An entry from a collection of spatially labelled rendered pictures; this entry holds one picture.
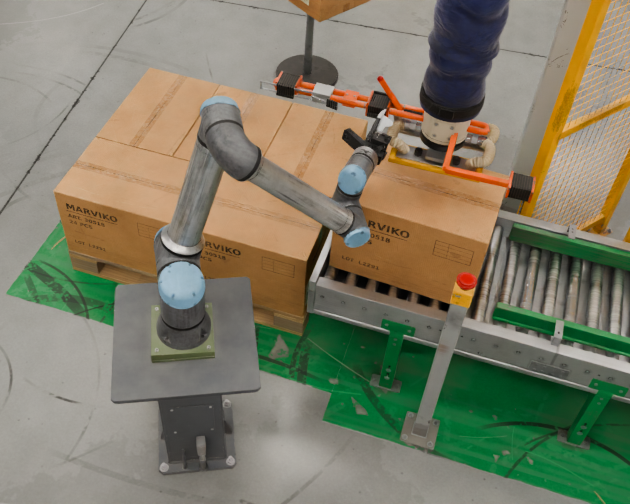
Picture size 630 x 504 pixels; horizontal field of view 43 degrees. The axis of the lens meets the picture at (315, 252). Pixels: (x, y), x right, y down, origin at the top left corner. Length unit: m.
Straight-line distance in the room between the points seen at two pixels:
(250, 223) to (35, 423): 1.25
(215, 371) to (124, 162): 1.38
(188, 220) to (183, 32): 3.15
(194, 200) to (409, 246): 0.95
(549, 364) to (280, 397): 1.17
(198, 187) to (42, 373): 1.57
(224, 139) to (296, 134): 1.68
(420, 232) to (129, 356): 1.16
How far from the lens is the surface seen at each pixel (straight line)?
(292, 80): 3.02
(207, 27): 5.68
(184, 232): 2.65
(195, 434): 3.25
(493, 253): 3.53
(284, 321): 3.74
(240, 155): 2.27
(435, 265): 3.15
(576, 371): 3.30
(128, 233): 3.71
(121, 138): 3.96
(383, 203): 3.06
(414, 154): 2.95
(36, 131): 4.95
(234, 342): 2.85
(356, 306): 3.25
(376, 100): 2.97
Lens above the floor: 3.09
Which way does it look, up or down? 48 degrees down
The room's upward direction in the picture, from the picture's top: 5 degrees clockwise
